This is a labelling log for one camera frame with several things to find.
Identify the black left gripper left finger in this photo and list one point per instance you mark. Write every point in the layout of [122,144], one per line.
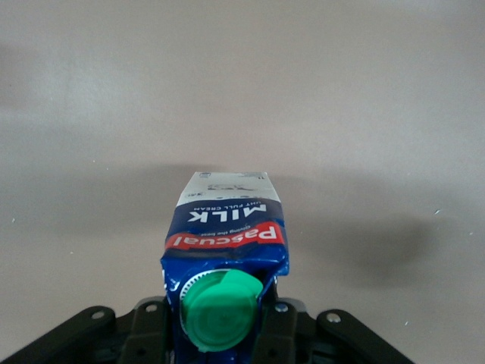
[148,333]

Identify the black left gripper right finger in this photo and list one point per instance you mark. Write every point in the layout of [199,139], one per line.
[284,333]

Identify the blue milk carton green cap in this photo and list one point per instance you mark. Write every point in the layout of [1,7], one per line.
[223,258]

